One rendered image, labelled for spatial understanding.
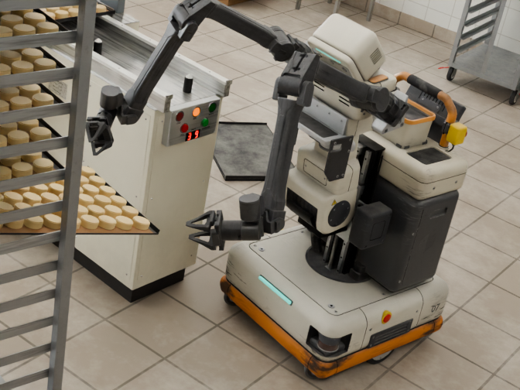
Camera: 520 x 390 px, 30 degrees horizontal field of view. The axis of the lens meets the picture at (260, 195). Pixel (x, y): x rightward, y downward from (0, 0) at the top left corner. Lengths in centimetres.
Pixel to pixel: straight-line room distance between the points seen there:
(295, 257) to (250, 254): 18
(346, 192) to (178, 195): 66
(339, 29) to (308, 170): 53
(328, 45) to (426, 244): 88
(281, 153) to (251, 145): 241
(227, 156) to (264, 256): 134
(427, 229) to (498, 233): 138
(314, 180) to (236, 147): 170
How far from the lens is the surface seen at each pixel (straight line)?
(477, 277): 446
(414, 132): 348
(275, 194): 268
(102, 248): 378
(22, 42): 222
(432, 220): 353
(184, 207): 368
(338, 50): 312
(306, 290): 354
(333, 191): 332
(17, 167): 243
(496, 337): 411
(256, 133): 523
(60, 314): 264
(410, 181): 341
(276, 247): 375
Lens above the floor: 223
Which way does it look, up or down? 29 degrees down
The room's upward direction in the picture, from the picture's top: 11 degrees clockwise
